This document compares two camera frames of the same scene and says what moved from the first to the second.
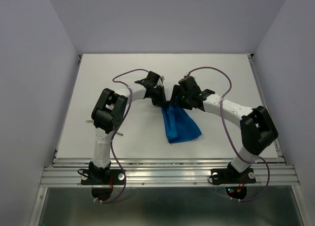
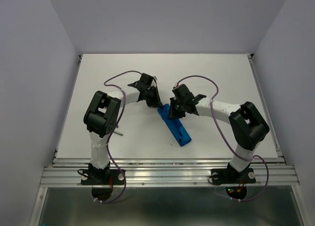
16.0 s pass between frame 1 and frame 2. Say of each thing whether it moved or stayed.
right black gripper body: moved
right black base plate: stayed
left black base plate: stayed
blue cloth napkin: moved
